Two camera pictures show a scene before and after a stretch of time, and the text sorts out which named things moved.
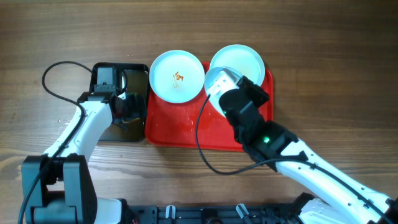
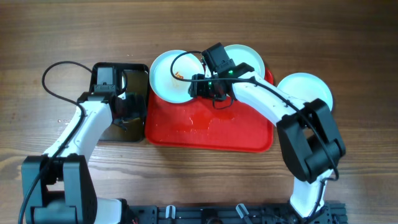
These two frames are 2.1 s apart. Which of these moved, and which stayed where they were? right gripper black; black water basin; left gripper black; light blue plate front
Moved: right gripper black; light blue plate front
Stayed: left gripper black; black water basin
